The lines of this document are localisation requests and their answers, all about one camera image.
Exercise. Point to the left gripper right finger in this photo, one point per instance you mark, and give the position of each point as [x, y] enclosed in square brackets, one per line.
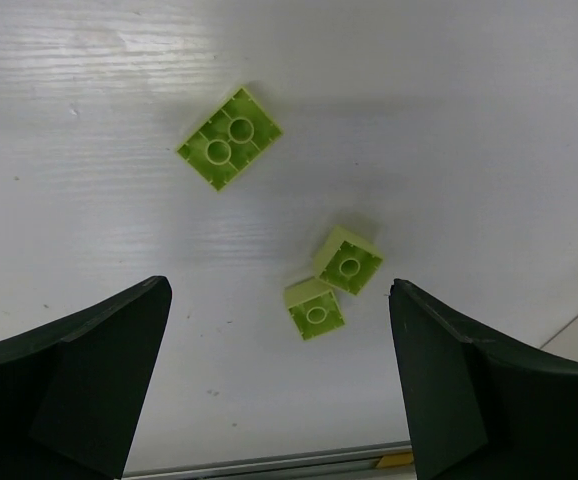
[480, 404]

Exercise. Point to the aluminium rail frame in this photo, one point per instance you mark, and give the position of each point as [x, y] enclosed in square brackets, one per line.
[380, 461]

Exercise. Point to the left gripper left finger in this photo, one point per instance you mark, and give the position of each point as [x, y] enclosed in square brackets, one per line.
[72, 390]

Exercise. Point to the green lego brick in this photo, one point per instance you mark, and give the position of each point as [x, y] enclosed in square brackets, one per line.
[230, 140]

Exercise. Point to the small green lego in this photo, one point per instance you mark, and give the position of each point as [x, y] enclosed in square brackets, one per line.
[313, 307]
[346, 261]

